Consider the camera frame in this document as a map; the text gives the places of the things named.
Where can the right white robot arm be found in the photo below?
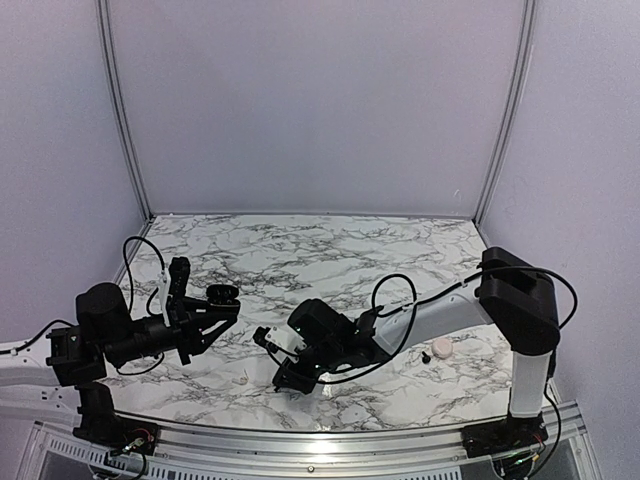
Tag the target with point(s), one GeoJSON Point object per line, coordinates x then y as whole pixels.
{"type": "Point", "coordinates": [506, 292]}

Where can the white earbud charging case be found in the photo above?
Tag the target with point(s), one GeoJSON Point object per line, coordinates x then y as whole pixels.
{"type": "Point", "coordinates": [442, 348]}

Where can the aluminium front rail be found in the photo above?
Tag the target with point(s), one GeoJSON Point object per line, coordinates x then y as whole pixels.
{"type": "Point", "coordinates": [184, 451]}

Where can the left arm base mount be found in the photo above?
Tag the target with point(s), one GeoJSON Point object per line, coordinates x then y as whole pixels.
{"type": "Point", "coordinates": [100, 424]}

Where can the black earbud charging case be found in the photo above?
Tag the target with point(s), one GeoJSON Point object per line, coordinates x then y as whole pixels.
{"type": "Point", "coordinates": [222, 295]}

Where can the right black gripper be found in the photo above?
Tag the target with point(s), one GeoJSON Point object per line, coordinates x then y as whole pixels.
{"type": "Point", "coordinates": [287, 373]}

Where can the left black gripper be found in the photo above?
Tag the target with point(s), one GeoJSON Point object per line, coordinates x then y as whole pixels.
{"type": "Point", "coordinates": [186, 326]}

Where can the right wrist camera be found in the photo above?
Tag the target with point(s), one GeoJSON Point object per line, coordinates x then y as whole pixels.
{"type": "Point", "coordinates": [282, 340]}

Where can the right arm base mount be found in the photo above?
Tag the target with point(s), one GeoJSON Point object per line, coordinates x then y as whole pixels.
{"type": "Point", "coordinates": [515, 445]}

